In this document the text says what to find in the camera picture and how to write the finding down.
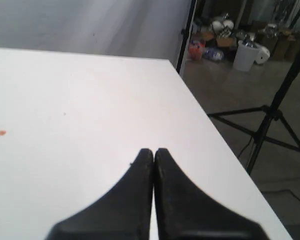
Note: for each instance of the small orange crumb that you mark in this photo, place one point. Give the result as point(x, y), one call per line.
point(2, 132)

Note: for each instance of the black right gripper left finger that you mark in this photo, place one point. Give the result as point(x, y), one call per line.
point(123, 213)

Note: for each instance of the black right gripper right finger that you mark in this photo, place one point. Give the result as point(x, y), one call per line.
point(184, 212)

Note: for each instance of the black tripod stand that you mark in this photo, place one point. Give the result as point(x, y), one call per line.
point(271, 113)
point(185, 33)

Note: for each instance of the clutter pile in background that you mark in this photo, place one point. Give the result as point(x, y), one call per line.
point(280, 44)

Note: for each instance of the white bucket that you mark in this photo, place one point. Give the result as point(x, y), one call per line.
point(245, 56)

